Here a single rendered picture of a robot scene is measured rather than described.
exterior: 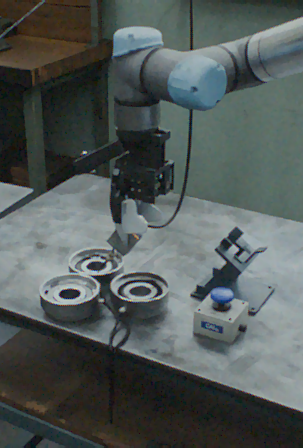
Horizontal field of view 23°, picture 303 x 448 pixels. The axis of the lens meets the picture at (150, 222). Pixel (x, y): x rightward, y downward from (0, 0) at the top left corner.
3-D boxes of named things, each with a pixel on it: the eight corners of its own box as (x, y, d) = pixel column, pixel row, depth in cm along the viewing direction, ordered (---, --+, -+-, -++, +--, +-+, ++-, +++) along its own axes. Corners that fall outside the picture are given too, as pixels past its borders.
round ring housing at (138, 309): (132, 284, 138) (131, 265, 136) (180, 300, 133) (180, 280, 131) (99, 309, 130) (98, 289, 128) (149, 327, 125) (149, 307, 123)
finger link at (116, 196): (116, 226, 121) (118, 176, 118) (108, 224, 122) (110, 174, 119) (130, 219, 125) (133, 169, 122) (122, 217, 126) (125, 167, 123)
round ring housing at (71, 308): (33, 321, 127) (32, 301, 125) (48, 290, 136) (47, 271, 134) (93, 326, 125) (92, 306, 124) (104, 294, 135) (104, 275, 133)
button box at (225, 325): (192, 333, 124) (193, 309, 122) (210, 313, 129) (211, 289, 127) (236, 347, 120) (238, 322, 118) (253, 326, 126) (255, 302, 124)
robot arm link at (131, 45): (138, 38, 106) (100, 29, 112) (138, 111, 111) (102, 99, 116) (176, 31, 111) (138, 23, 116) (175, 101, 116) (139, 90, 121)
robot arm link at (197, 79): (246, 51, 107) (192, 39, 114) (193, 64, 100) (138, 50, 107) (243, 103, 110) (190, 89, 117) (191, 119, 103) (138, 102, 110)
